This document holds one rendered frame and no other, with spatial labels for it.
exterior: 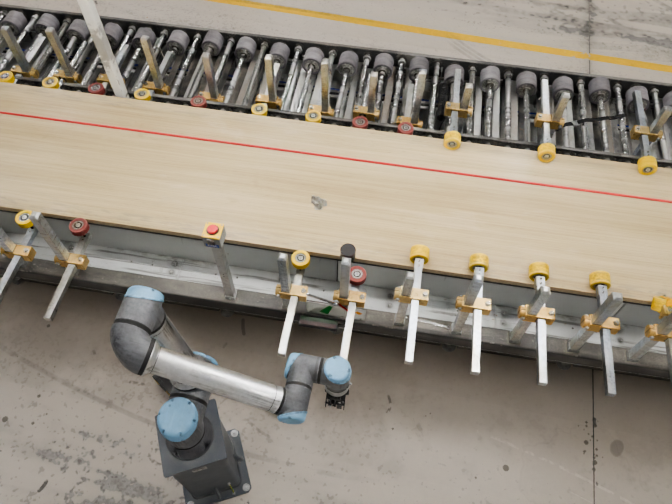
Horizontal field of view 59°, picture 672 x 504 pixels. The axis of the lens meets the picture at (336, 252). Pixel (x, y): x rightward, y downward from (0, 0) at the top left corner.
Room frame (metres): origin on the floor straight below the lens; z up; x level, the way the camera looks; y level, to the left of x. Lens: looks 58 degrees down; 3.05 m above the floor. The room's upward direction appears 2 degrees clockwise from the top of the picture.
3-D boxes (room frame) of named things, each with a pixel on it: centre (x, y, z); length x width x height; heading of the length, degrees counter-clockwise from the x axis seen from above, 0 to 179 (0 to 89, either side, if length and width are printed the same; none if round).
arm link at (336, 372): (0.72, -0.01, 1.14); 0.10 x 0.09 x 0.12; 81
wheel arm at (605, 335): (0.98, -1.06, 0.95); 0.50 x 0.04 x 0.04; 172
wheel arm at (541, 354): (1.02, -0.82, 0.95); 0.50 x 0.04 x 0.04; 172
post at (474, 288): (1.10, -0.53, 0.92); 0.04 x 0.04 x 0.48; 82
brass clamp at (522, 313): (1.06, -0.80, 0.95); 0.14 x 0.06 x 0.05; 82
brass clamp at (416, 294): (1.13, -0.31, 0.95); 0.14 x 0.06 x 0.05; 82
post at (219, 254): (1.24, 0.47, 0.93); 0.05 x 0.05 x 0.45; 82
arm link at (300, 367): (0.73, 0.10, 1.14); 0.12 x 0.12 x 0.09; 81
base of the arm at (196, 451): (0.64, 0.58, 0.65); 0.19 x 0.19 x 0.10
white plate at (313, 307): (1.15, -0.01, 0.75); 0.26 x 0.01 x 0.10; 82
